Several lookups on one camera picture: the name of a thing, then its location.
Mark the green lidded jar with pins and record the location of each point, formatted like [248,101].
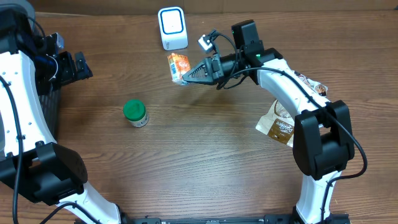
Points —
[136,113]

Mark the dark grey mesh basket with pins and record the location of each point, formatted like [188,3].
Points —
[50,105]

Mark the beige brown snack pouch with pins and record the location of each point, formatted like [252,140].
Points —
[277,123]

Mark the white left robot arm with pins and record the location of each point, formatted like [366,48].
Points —
[34,67]

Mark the orange tissue pack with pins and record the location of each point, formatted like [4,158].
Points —
[179,65]

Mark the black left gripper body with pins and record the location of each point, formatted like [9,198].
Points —
[69,68]

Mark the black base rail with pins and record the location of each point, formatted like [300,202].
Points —
[214,220]

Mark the white barcode scanner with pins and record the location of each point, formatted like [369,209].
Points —
[172,27]

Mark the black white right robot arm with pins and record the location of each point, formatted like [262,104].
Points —
[324,147]

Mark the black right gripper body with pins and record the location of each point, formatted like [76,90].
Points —
[225,67]

